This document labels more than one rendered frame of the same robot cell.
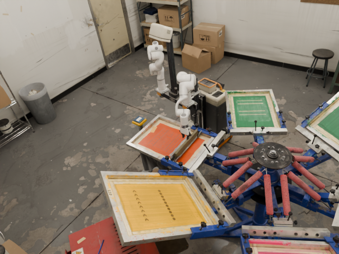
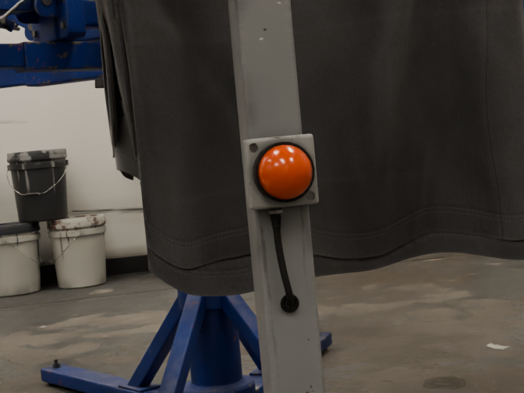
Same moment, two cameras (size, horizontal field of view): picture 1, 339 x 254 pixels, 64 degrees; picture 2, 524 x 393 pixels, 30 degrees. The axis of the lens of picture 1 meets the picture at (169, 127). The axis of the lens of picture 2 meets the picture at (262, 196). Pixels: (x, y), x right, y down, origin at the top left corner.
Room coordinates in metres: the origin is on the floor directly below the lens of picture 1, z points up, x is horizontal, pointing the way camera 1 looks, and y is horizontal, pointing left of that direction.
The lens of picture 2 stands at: (3.17, 0.80, 0.67)
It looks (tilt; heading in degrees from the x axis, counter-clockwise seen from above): 3 degrees down; 219
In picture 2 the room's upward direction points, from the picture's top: 5 degrees counter-clockwise
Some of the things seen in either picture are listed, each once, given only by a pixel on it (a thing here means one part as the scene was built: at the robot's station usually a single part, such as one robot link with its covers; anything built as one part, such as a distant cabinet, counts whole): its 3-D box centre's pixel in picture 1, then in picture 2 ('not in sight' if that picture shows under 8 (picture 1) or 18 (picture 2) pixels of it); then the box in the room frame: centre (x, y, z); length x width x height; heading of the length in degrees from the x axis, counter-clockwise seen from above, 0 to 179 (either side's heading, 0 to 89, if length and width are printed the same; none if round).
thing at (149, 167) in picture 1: (158, 165); not in sight; (2.03, 0.18, 0.74); 0.46 x 0.04 x 0.42; 49
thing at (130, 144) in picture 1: (171, 140); not in sight; (2.15, 0.00, 0.97); 0.79 x 0.58 x 0.04; 49
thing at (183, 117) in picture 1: (185, 116); not in sight; (2.06, -0.16, 1.35); 0.15 x 0.10 x 0.11; 171
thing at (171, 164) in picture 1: (174, 166); not in sight; (1.79, 0.00, 0.98); 0.30 x 0.05 x 0.07; 49
